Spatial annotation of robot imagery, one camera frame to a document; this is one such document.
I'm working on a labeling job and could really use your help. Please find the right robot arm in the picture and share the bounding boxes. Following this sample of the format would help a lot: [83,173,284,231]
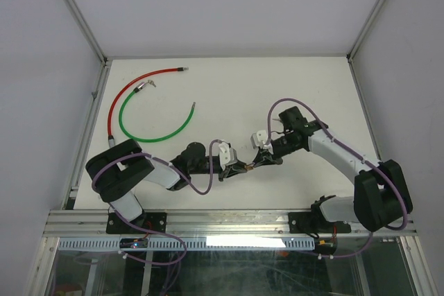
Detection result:
[251,107,413,232]

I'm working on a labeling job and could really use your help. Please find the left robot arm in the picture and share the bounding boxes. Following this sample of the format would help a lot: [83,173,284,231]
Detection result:
[85,139,248,234]

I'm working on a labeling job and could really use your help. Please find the green lock keys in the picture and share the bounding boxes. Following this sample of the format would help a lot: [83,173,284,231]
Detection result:
[146,80,156,87]

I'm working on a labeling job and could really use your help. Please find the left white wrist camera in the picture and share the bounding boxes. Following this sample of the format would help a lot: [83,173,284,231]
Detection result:
[218,141,237,169]

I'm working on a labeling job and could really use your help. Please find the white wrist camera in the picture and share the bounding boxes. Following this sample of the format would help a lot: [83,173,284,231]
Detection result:
[218,141,237,169]
[250,130,272,150]

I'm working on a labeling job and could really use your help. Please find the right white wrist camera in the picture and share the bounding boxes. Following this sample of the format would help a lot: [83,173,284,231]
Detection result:
[250,130,272,150]

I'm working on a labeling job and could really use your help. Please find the right black mount plate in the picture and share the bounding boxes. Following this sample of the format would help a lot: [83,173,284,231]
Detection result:
[288,211,315,234]

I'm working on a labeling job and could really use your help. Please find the black mount plate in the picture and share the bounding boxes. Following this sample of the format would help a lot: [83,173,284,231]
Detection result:
[288,211,315,234]
[105,211,167,234]

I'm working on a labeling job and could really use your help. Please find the slotted cable duct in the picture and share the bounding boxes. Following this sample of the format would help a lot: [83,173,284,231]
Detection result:
[58,235,315,252]

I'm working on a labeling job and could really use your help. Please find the red cable lock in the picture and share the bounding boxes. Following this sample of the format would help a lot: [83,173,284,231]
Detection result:
[106,67,196,148]

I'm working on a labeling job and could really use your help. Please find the green cable lock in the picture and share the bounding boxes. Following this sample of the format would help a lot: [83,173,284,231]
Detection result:
[119,82,197,143]

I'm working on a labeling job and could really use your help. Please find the left black mount plate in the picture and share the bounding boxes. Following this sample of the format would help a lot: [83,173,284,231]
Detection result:
[105,211,167,234]

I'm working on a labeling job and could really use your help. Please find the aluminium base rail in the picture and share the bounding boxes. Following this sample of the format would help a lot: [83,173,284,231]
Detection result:
[43,207,416,240]

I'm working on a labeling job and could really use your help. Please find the right aluminium frame post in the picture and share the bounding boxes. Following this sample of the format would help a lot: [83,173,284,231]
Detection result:
[346,0,407,60]

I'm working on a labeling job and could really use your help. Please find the aluminium frame post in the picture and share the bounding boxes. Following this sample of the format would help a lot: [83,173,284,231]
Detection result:
[346,0,407,60]
[63,0,108,64]

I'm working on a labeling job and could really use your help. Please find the left aluminium frame post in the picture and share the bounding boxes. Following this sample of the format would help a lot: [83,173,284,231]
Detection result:
[63,0,108,64]

